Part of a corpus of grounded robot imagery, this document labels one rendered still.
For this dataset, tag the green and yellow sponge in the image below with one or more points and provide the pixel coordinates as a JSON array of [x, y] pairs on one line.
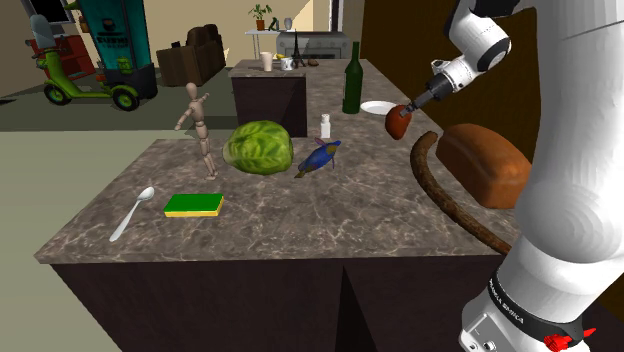
[[193, 204]]

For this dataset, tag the black tower figure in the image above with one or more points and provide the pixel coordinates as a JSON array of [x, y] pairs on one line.
[[298, 54]]

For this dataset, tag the green cabbage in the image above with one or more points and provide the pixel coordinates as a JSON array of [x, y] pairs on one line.
[[258, 147]]

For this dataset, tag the green scooter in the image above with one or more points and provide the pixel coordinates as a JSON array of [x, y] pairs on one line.
[[58, 78]]

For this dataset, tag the white plate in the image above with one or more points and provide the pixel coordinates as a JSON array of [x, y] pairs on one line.
[[376, 107]]

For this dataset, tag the dark green glass bottle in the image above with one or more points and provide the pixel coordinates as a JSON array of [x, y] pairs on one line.
[[352, 83]]

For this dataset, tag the wooden mannequin figure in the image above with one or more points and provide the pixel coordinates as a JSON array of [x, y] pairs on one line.
[[199, 117]]

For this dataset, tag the small brown lump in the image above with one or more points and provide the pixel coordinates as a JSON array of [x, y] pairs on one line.
[[313, 63]]

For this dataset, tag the red-brown round fruit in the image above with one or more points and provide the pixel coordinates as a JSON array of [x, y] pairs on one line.
[[396, 126]]

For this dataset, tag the brown bread loaf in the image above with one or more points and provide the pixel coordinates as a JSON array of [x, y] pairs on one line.
[[482, 163]]

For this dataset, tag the beige cup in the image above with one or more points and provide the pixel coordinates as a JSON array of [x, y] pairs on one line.
[[266, 62]]

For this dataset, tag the white mug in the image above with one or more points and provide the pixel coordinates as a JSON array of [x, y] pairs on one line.
[[287, 64]]

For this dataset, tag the white spoon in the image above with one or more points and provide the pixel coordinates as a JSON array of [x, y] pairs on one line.
[[128, 216]]

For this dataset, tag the yellow banana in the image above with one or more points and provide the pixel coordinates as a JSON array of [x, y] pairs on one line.
[[280, 56]]

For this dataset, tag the blue fish figure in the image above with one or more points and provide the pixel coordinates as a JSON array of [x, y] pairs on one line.
[[319, 157]]

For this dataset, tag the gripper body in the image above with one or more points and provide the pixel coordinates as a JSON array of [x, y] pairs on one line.
[[436, 89]]

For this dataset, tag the brown armchair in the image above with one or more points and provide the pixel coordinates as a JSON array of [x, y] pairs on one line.
[[192, 61]]

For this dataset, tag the grey oven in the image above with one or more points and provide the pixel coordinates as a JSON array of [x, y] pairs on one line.
[[322, 46]]

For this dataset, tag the white salt shaker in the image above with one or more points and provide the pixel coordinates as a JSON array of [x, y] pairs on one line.
[[325, 128]]

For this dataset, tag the white side table with plant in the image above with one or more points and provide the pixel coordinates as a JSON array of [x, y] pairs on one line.
[[260, 19]]

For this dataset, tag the red cabinet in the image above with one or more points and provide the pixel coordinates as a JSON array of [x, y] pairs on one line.
[[73, 58]]

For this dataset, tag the teal vending machine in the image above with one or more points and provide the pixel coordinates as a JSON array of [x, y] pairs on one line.
[[119, 39]]

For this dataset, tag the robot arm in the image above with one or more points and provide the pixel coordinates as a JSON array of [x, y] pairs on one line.
[[565, 195]]

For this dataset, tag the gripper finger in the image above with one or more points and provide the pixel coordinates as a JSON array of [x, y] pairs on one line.
[[406, 112]]

